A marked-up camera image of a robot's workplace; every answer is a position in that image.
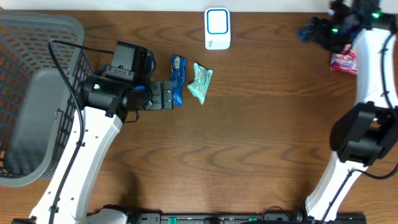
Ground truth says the blue snack packet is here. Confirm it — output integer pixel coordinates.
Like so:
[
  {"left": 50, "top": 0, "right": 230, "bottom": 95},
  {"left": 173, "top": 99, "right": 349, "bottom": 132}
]
[{"left": 170, "top": 55, "right": 187, "bottom": 106}]

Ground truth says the red purple Carefree pad pack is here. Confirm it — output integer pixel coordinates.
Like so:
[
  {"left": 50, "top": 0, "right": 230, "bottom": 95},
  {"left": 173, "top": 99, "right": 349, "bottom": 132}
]
[{"left": 330, "top": 44, "right": 358, "bottom": 75}]

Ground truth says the green tissue pack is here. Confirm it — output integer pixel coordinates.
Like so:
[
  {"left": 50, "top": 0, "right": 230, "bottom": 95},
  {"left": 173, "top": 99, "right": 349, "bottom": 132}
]
[{"left": 187, "top": 63, "right": 213, "bottom": 105}]

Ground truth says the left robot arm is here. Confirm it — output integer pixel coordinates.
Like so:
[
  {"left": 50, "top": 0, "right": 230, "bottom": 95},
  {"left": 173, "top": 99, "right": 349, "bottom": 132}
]
[{"left": 13, "top": 75, "right": 173, "bottom": 223}]

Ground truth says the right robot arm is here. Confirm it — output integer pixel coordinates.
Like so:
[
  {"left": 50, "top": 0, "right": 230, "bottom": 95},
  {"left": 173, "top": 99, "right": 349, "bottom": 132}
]
[{"left": 297, "top": 0, "right": 397, "bottom": 223}]

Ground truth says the grey plastic basket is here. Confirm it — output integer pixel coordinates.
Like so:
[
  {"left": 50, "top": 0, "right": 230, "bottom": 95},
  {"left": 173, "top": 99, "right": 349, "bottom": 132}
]
[{"left": 1, "top": 11, "right": 93, "bottom": 187}]

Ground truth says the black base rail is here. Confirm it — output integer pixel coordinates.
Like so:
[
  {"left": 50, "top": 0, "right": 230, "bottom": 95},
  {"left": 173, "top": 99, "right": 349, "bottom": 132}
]
[{"left": 86, "top": 205, "right": 368, "bottom": 224}]

